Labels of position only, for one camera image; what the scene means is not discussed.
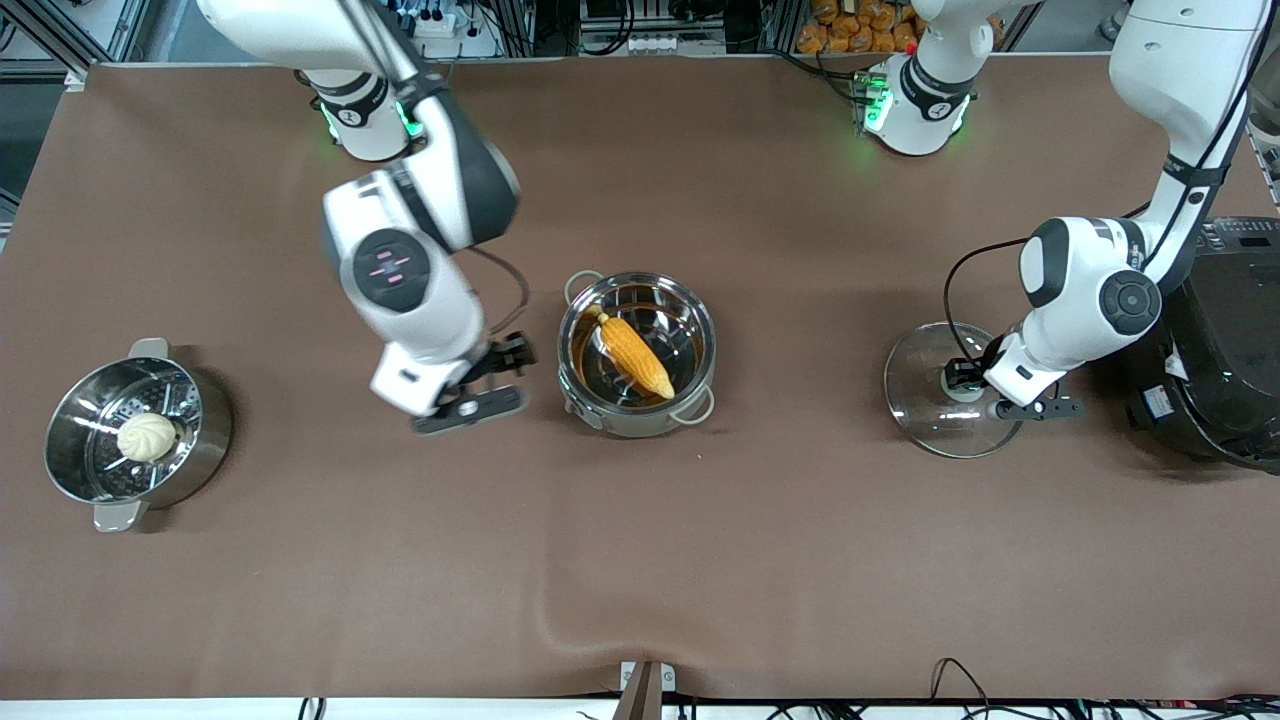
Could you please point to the bag of orange bread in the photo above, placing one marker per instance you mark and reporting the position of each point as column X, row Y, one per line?
column 850, row 30

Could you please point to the glass pot lid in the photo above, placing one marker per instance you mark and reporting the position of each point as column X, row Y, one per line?
column 930, row 420

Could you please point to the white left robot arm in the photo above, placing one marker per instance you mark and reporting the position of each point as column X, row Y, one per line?
column 1080, row 290

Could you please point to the yellow corn cob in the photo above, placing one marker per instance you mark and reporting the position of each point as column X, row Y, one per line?
column 635, row 355

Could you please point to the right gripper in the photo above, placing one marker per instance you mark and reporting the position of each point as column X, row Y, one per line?
column 506, row 354

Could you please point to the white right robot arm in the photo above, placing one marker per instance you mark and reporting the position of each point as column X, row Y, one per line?
column 400, row 270

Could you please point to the stainless steel cooking pot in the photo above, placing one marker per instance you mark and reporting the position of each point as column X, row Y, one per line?
column 640, row 426

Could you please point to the stainless steel steamer pot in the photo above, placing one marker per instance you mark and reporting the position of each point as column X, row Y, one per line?
column 205, row 440

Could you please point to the long white power strip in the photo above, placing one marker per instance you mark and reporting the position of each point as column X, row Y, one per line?
column 660, row 45

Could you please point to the white power strip with plugs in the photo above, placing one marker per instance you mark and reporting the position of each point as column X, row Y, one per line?
column 430, row 28

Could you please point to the black rice cooker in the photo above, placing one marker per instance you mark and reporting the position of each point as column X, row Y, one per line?
column 1230, row 400

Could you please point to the aluminium frame profile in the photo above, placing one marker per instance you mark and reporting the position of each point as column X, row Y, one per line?
column 60, row 50
column 1268, row 140

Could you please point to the white steamed bun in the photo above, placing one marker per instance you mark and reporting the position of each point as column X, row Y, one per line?
column 147, row 438

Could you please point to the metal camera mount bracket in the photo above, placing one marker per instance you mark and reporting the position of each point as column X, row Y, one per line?
column 645, row 690

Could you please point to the brown table mat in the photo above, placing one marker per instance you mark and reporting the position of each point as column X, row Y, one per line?
column 800, row 550

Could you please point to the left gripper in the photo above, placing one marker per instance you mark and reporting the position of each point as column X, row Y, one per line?
column 962, row 376

